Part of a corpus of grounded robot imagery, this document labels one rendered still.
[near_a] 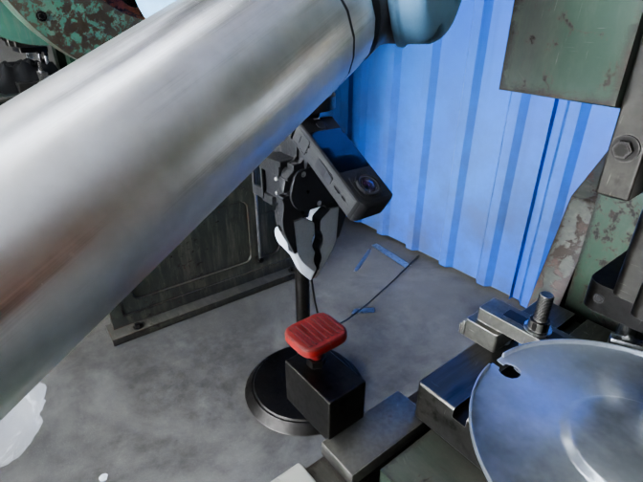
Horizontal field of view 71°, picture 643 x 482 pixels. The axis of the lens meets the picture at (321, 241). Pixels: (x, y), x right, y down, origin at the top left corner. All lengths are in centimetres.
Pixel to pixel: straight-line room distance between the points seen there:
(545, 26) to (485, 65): 153
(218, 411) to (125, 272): 139
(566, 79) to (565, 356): 30
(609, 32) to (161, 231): 34
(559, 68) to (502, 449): 32
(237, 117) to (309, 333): 43
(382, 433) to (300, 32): 52
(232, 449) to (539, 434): 108
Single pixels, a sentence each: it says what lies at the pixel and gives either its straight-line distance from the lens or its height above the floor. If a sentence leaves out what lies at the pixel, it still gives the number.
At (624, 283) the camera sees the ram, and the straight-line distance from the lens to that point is 49.
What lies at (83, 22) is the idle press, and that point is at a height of 108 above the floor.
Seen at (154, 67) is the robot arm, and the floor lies 111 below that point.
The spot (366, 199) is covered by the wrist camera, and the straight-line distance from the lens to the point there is 41.
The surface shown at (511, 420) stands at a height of 78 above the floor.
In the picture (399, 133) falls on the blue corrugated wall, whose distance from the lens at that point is 225.
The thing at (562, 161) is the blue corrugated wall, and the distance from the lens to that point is 180.
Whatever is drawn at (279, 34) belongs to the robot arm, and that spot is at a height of 112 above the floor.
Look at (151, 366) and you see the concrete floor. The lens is 175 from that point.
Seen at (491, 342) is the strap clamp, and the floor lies 72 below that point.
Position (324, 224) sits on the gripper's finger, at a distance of 51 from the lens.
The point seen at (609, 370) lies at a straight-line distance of 59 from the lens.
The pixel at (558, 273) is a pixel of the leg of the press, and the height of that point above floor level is 72.
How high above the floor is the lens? 113
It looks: 28 degrees down
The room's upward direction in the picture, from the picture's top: straight up
